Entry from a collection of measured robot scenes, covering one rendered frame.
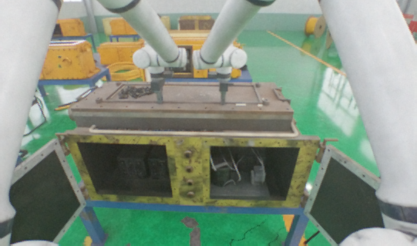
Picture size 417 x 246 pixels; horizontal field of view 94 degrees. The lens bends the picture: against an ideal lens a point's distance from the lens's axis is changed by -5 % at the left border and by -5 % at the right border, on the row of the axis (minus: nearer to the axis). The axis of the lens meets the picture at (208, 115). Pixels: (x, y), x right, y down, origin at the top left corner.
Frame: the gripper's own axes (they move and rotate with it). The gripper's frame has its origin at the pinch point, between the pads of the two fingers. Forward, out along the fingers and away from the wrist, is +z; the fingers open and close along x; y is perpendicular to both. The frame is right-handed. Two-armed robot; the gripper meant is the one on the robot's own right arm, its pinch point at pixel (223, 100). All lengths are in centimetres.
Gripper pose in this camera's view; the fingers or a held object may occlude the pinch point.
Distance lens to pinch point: 121.3
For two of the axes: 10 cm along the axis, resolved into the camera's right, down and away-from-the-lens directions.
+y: 10.0, 0.2, -0.4
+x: 0.5, -4.8, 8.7
